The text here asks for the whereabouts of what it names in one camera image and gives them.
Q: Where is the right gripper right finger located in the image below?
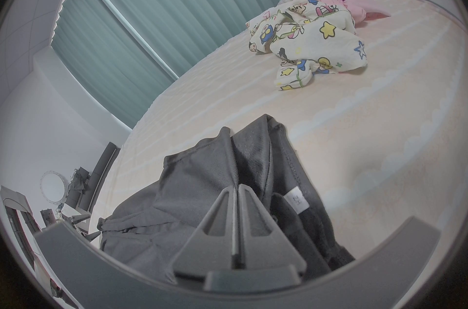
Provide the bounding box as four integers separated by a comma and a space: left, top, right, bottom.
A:
236, 183, 307, 275

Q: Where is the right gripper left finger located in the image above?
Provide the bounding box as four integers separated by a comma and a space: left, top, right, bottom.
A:
172, 189, 235, 277

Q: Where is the black T-shirt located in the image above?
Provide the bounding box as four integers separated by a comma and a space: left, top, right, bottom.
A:
97, 114, 356, 282

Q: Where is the dark grey garment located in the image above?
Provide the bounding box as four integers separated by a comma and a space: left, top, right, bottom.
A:
68, 167, 90, 193

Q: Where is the round white mirror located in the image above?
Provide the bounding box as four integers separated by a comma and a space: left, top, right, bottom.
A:
40, 170, 66, 202

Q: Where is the black chest of drawers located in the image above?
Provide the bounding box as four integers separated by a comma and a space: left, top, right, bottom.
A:
64, 142, 121, 213

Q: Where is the bed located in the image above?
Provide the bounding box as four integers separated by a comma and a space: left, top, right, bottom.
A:
88, 0, 468, 286

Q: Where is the white printed pyjama top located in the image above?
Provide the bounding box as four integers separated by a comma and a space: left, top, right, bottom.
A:
246, 0, 368, 91

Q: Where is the pink garment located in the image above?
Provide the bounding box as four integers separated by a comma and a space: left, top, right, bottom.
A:
278, 0, 392, 25

